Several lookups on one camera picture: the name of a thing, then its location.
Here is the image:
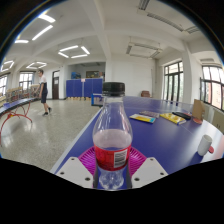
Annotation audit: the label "wide dark-framed window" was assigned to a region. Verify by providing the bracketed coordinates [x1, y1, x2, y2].
[199, 64, 224, 112]

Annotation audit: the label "clear red-labelled drink bottle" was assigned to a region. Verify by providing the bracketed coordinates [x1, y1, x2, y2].
[92, 81, 134, 191]

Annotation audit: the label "dark patterned book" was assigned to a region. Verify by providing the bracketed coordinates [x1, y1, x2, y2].
[139, 110, 161, 119]

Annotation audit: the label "white mug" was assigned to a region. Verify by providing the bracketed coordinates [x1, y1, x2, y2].
[197, 134, 213, 157]

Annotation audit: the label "blue table with red legs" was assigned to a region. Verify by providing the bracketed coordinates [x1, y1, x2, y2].
[0, 96, 39, 146]

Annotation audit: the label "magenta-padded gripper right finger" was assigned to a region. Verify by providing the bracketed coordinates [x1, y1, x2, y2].
[125, 146, 169, 190]

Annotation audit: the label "ceiling light fixtures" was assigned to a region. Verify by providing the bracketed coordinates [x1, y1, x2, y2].
[0, 0, 201, 73]

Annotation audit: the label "person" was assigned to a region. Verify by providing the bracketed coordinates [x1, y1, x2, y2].
[36, 68, 53, 117]

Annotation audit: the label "brown cardboard box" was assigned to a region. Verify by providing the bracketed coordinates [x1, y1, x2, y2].
[191, 98, 207, 121]

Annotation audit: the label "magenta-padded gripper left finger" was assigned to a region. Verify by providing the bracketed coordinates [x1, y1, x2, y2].
[54, 146, 100, 190]

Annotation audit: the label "dark wooden door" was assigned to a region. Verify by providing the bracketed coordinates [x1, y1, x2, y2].
[51, 70, 60, 100]

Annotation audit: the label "blue and yellow book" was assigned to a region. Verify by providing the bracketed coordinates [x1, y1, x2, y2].
[129, 113, 157, 125]

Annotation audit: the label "tall dark-framed window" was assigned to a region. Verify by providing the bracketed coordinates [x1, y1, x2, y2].
[163, 60, 185, 103]

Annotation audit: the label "tall blue partition panels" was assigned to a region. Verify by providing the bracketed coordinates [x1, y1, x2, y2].
[65, 77, 104, 100]

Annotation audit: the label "beige two-door cabinet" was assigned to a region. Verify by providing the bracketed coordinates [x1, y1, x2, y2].
[211, 108, 224, 134]
[202, 102, 215, 123]

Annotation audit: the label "black table tennis paddle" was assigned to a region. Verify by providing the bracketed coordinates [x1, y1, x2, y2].
[171, 110, 193, 121]

